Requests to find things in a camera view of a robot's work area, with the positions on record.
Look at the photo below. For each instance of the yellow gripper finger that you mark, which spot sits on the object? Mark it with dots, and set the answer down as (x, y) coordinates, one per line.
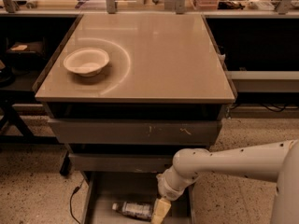
(160, 210)

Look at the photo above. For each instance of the clear plastic water bottle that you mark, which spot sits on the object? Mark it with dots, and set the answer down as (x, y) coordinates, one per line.
(141, 211)

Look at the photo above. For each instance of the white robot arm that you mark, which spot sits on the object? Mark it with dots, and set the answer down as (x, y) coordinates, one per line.
(275, 162)

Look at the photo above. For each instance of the grey open bottom drawer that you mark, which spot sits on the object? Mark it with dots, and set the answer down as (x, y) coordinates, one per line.
(106, 188)

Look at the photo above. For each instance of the grey top drawer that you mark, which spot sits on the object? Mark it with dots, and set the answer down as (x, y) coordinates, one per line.
(135, 132)

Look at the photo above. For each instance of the grey middle drawer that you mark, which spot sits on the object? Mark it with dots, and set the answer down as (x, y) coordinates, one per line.
(122, 163)

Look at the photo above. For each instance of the grey drawer cabinet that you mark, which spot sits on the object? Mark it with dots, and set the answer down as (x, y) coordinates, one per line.
(162, 67)

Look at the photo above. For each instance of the white paper bowl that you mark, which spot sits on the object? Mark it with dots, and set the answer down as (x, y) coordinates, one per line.
(87, 62)

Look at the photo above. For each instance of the dark box on shelf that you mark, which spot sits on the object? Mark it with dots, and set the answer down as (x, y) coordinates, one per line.
(31, 55)

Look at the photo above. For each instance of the long background workbench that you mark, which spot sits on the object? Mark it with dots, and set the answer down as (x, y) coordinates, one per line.
(254, 8)

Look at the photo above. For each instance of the black side table frame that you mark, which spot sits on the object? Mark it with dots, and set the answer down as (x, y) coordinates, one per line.
(7, 100)

